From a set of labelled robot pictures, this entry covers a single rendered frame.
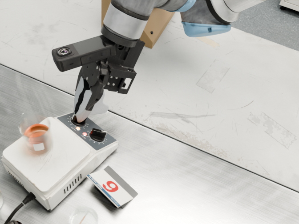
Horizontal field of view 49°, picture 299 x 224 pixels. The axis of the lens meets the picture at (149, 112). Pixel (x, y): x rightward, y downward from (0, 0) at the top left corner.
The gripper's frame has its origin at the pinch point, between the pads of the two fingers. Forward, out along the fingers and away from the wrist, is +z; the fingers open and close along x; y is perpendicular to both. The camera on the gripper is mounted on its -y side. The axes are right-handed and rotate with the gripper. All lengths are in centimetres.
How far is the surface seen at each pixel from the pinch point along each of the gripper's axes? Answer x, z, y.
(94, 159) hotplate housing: -10.3, 3.3, 1.5
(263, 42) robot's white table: 11, -25, 58
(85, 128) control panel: -2.1, 1.8, 1.9
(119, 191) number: -15.9, 6.9, 6.5
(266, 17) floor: 123, -23, 199
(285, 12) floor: 123, -33, 218
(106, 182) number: -13.4, 6.7, 4.3
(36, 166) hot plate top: -9.9, 5.2, -9.4
